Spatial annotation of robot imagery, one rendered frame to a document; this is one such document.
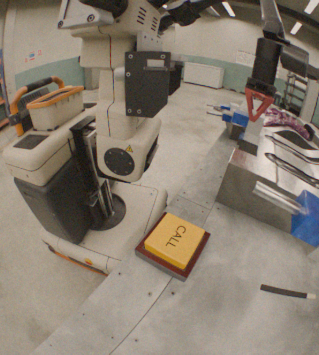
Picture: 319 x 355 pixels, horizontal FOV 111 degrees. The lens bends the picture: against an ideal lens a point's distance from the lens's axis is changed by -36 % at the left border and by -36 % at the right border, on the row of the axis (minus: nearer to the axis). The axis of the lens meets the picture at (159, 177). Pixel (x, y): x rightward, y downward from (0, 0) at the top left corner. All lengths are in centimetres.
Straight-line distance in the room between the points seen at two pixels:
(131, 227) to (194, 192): 60
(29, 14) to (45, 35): 109
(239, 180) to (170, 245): 15
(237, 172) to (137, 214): 73
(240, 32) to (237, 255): 781
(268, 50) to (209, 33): 773
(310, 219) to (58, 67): 587
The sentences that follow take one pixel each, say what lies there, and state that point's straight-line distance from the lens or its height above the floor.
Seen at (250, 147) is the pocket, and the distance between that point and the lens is 38.
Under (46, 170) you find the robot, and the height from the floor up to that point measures 74.
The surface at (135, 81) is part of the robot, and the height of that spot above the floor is 97.
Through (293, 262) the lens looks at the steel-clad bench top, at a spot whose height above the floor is 80.
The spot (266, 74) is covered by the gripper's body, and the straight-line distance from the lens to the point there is 40.
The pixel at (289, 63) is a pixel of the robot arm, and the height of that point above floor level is 109.
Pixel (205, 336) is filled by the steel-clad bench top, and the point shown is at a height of 80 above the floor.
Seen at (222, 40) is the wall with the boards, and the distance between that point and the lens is 790.
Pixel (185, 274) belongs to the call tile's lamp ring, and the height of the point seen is 82.
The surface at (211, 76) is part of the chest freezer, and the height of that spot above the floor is 48.
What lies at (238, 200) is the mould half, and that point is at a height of 82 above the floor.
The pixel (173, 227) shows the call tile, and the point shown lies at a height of 84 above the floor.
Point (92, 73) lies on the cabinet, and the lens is 593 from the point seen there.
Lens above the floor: 103
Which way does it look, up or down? 41 degrees down
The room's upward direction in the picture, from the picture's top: 3 degrees clockwise
